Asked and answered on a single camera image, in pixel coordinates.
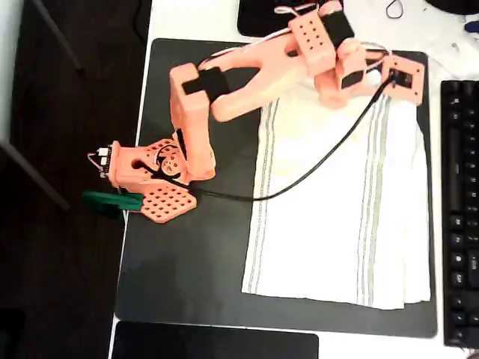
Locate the white striped towel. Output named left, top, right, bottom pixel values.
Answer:
left=241, top=73, right=431, bottom=311

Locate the orange robot arm with base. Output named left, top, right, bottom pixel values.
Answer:
left=110, top=0, right=356, bottom=225

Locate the small black mouse pad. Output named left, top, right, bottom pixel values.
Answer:
left=237, top=0, right=344, bottom=38

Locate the black rounded object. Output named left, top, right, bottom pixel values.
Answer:
left=426, top=0, right=479, bottom=16

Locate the black computer keyboard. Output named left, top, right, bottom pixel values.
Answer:
left=440, top=79, right=479, bottom=347

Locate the large black desk mat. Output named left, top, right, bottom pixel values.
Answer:
left=114, top=37, right=439, bottom=340

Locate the robot controller circuit board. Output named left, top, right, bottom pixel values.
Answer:
left=88, top=144, right=115, bottom=179

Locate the green table clamp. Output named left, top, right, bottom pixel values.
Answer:
left=82, top=190, right=145, bottom=221

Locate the black flat rectangular pad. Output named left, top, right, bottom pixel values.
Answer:
left=110, top=320, right=320, bottom=359

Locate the white side table with legs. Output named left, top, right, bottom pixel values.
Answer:
left=0, top=0, right=85, bottom=212

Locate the white red gripper servo wire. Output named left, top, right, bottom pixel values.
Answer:
left=364, top=43, right=394, bottom=76

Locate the thin dark wire loop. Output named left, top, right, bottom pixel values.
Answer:
left=385, top=0, right=405, bottom=19

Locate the orange camera mount with camera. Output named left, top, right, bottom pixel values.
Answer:
left=380, top=55, right=427, bottom=106

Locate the white red forearm servo wire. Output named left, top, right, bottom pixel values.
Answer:
left=198, top=3, right=323, bottom=72

